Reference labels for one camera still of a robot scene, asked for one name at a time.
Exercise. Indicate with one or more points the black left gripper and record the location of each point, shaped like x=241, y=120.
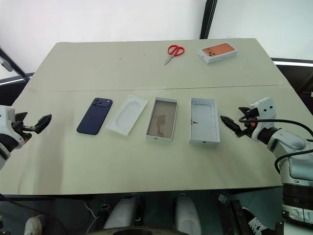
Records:
x=23, y=129

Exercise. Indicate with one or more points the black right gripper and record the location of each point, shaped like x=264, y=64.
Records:
x=247, y=131

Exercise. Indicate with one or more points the dark blue smartphone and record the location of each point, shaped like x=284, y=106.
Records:
x=94, y=117

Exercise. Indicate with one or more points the white phone box base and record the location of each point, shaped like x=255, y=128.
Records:
x=161, y=120

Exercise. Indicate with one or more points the white moulded tray insert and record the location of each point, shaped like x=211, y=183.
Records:
x=127, y=115

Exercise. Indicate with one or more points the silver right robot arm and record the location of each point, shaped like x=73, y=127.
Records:
x=288, y=142

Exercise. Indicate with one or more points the orange print phone box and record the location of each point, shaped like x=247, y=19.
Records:
x=218, y=52

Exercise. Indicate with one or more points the grey slanted metal bar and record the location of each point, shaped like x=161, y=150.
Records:
x=17, y=68

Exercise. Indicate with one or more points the black and white sneaker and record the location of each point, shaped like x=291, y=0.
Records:
x=254, y=221

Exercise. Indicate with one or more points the white shoe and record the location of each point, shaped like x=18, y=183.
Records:
x=34, y=225

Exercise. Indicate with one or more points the white rounded robot leg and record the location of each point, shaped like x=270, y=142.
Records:
x=121, y=213
x=190, y=213

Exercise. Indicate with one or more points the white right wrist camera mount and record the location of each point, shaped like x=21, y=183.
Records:
x=265, y=107

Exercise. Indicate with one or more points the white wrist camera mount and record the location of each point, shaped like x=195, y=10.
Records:
x=265, y=107
x=7, y=137

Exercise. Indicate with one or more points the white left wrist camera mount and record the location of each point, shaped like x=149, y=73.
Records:
x=7, y=137

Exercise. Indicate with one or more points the dark rail with light strip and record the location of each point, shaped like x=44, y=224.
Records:
x=14, y=79
x=293, y=61

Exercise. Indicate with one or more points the metal table bracket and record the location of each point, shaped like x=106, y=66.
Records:
x=223, y=199

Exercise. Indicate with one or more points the black frame post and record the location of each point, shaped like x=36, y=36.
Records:
x=207, y=19

